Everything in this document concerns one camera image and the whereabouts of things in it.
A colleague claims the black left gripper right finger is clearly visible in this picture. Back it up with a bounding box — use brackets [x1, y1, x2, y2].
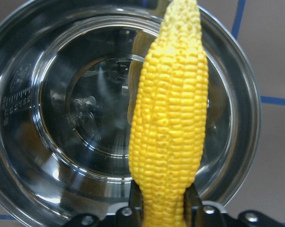
[184, 184, 202, 210]

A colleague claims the yellow corn cob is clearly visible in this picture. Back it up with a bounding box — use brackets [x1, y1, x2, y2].
[129, 0, 208, 227]

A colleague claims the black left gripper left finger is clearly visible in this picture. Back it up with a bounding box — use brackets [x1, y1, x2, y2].
[128, 180, 143, 210]

